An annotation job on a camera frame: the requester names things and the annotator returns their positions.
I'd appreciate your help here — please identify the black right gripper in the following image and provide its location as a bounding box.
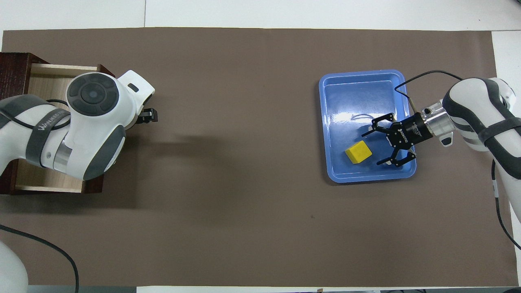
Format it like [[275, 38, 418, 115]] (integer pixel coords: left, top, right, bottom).
[[361, 113, 432, 167]]

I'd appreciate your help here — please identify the yellow cube block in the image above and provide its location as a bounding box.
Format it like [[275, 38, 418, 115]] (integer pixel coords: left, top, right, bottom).
[[345, 141, 372, 165]]

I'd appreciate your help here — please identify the wooden drawer with white handle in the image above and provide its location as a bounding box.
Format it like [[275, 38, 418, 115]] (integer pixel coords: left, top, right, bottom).
[[15, 63, 118, 194]]

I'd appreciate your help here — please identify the blue plastic tray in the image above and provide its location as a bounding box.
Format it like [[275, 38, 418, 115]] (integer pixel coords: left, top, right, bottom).
[[318, 69, 417, 184]]

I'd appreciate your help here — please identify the brown table mat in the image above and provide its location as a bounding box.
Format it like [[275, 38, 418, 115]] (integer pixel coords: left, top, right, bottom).
[[0, 27, 519, 287]]

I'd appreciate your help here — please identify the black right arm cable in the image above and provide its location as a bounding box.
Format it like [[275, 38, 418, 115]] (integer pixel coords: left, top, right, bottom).
[[394, 70, 521, 241]]

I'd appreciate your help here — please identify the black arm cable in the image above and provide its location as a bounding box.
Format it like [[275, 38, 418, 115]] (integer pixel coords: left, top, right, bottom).
[[394, 70, 521, 241], [0, 99, 79, 293]]

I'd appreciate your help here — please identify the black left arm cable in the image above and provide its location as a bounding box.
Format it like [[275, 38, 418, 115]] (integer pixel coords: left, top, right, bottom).
[[0, 99, 79, 293]]

